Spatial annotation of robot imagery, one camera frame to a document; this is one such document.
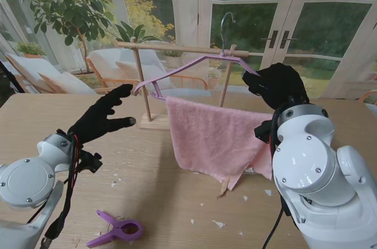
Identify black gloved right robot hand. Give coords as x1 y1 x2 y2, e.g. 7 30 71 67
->
241 62 310 111

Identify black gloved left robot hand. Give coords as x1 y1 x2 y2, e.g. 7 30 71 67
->
67 84 137 145

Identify pink square towel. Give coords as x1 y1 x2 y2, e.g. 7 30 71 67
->
165 96 275 195

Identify purple clothes hanger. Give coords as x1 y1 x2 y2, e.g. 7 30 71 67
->
134 12 262 101

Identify purple plastic clothes peg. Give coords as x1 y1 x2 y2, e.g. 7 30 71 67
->
86 209 144 248

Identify white flowering pot plant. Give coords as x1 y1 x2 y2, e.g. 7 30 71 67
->
302 77 315 99

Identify white cushioned lounge chair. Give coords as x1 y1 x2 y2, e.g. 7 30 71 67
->
85 48 209 97
4 51 100 95

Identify small green pot plant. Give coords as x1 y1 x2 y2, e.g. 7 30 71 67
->
16 41 47 59

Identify wooden hanging rack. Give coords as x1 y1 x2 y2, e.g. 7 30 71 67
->
113 36 250 132

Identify leafy potted tree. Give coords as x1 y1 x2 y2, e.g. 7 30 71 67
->
10 0 124 75

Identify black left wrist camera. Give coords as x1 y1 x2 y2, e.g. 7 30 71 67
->
78 149 103 174

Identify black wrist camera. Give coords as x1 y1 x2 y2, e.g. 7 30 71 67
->
78 149 103 174
253 121 276 145

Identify dark door handle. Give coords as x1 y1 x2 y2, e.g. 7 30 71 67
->
260 29 279 49
279 29 298 49

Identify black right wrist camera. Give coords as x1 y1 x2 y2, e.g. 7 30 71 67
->
253 121 276 145

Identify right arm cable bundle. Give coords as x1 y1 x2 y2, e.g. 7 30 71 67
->
260 104 292 249

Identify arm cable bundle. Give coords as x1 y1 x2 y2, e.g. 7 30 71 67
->
28 134 83 249
260 104 292 249

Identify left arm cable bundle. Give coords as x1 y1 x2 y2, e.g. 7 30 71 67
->
28 134 83 249

